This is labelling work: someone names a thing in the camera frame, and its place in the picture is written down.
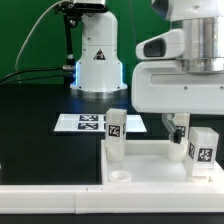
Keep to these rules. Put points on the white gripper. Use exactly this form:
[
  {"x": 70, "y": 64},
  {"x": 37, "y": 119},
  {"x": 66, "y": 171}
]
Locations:
[{"x": 160, "y": 85}]

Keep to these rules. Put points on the white square tabletop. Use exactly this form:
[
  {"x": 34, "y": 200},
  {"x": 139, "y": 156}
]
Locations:
[{"x": 144, "y": 161}]

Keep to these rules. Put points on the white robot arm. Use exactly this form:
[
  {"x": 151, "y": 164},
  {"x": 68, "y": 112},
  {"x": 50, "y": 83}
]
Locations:
[{"x": 100, "y": 73}]

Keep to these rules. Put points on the white L-shaped fence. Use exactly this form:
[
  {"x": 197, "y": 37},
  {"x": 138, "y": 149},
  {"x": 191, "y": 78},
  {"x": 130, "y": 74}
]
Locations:
[{"x": 136, "y": 197}]

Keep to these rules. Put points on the white sheet with tags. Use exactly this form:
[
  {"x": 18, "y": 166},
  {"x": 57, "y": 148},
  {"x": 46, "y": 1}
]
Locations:
[{"x": 94, "y": 123}]

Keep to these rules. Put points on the black camera stand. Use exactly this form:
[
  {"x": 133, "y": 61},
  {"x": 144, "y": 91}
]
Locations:
[{"x": 73, "y": 11}]

